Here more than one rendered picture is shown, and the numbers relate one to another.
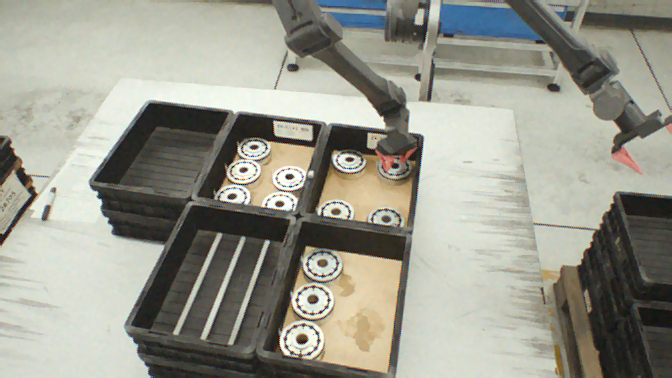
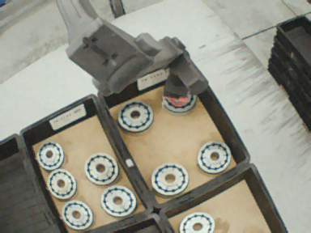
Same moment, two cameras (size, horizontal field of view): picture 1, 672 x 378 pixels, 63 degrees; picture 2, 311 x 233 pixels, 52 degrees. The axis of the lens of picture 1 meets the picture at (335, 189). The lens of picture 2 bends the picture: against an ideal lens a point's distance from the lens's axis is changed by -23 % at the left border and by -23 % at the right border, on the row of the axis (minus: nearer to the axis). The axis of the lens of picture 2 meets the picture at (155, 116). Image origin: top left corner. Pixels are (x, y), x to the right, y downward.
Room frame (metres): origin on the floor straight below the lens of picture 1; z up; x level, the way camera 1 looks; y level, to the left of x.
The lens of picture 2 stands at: (0.74, 0.22, 1.89)
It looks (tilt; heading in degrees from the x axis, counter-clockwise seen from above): 61 degrees down; 327
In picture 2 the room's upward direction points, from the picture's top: 4 degrees counter-clockwise
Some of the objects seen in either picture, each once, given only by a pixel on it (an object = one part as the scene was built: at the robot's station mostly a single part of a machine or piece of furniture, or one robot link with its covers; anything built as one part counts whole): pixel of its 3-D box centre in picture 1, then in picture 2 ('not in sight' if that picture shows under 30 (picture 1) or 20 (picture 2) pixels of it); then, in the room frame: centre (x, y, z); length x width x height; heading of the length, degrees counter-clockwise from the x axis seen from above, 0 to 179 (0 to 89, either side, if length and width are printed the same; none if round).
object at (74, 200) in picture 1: (82, 183); not in sight; (1.29, 0.84, 0.70); 0.33 x 0.23 x 0.01; 173
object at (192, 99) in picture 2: (395, 167); (179, 96); (1.22, -0.18, 0.86); 0.10 x 0.10 x 0.01
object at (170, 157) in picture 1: (170, 160); (9, 204); (1.23, 0.50, 0.87); 0.40 x 0.30 x 0.11; 170
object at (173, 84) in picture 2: (397, 135); (179, 74); (1.22, -0.18, 0.99); 0.10 x 0.07 x 0.07; 127
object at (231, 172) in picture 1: (243, 171); (61, 184); (1.19, 0.28, 0.86); 0.10 x 0.10 x 0.01
